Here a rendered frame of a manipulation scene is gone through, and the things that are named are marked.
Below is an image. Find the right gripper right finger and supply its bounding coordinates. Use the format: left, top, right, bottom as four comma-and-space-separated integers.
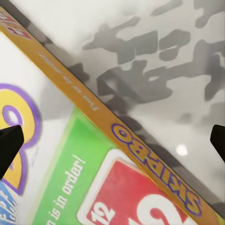
210, 124, 225, 162

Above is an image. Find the board game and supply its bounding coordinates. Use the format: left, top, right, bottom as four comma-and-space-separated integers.
0, 5, 225, 225

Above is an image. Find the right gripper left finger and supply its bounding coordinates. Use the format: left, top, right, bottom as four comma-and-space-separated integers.
0, 125, 24, 181

